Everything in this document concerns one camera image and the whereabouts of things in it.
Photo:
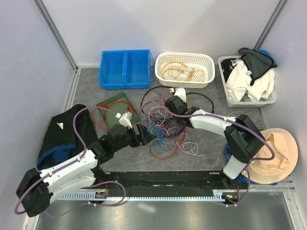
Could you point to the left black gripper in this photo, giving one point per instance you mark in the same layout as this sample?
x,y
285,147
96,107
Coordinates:
x,y
142,139

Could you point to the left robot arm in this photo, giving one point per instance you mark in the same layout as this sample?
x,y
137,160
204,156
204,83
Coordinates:
x,y
38,189

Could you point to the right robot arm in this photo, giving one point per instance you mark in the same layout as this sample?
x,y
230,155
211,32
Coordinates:
x,y
243,137

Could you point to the green plastic tray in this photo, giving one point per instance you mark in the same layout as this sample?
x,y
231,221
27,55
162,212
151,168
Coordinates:
x,y
119,103

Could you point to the blue divided plastic bin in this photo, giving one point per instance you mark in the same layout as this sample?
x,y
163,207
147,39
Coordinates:
x,y
125,69

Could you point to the white perforated plastic basket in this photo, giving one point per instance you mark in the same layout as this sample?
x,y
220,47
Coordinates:
x,y
186,70

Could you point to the black jacket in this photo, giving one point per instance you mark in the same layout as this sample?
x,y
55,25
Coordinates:
x,y
60,142

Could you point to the grey plastic laundry tub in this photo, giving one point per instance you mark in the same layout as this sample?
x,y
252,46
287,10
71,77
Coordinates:
x,y
246,101

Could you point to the white cloth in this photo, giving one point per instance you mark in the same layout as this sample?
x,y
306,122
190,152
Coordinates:
x,y
239,83

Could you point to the beige sun hat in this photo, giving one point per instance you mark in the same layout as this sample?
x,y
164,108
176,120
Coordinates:
x,y
284,162

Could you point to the dark grey cloth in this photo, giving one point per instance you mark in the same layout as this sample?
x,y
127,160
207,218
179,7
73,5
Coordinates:
x,y
258,64

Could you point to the blue cap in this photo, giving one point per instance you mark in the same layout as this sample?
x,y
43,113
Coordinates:
x,y
267,54

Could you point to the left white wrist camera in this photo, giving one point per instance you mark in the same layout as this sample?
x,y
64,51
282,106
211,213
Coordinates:
x,y
124,119

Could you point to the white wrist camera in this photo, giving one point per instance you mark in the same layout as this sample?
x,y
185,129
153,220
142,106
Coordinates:
x,y
124,119
179,92

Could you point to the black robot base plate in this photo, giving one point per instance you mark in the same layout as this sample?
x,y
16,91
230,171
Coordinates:
x,y
164,184

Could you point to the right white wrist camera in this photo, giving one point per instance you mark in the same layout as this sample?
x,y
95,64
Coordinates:
x,y
179,92

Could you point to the slotted grey cable duct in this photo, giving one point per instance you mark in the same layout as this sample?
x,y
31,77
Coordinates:
x,y
88,195

